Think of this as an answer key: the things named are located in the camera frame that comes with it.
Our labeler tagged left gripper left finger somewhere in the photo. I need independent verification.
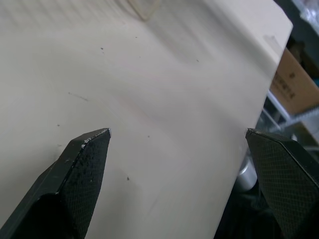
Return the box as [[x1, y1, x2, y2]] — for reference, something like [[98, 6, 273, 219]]
[[0, 127, 111, 239]]

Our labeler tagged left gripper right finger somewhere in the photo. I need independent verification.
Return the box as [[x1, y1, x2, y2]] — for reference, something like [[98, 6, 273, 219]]
[[245, 127, 319, 239]]

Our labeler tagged silver table leg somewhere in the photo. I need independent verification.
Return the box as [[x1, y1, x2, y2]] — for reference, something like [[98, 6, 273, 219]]
[[236, 155, 258, 192]]

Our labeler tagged brown cardboard box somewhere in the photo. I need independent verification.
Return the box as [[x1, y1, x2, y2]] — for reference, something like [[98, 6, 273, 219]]
[[270, 47, 319, 116]]

